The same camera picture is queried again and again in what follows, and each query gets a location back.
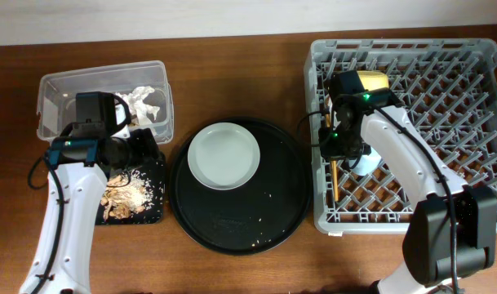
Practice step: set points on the pale green plate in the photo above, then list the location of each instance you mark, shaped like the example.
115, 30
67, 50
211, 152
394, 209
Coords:
223, 156

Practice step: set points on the blue cup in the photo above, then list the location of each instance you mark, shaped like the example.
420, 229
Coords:
366, 164

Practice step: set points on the food scraps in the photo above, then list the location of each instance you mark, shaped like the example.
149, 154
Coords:
127, 196

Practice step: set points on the yellow bowl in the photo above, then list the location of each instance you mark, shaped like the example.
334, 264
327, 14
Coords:
373, 80

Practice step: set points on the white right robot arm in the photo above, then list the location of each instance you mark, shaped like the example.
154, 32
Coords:
452, 232

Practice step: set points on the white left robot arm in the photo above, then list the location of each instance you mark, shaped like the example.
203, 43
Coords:
80, 162

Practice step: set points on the grey dishwasher rack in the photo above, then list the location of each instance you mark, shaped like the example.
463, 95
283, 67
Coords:
449, 90

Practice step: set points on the round black tray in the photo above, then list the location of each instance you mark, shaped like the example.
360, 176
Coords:
255, 217

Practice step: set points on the rectangular black tray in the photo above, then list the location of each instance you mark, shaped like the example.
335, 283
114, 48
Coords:
150, 212

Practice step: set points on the crumpled white tissue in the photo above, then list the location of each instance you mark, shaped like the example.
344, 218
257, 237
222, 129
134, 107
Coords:
141, 112

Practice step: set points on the clear plastic bin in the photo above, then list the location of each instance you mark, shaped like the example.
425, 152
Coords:
56, 106

